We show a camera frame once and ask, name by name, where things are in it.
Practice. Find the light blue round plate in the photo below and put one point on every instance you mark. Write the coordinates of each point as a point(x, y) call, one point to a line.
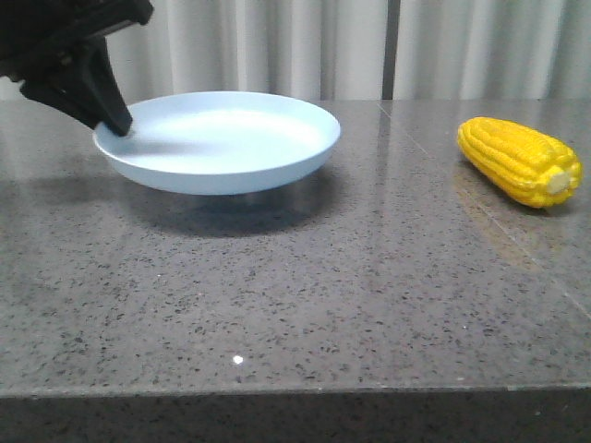
point(220, 143)

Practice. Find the yellow corn cob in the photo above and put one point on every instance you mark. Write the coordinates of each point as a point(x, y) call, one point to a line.
point(531, 167)

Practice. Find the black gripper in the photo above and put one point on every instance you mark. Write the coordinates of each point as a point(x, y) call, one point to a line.
point(37, 33)

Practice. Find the white pleated curtain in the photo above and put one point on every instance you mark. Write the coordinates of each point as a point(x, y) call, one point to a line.
point(359, 50)

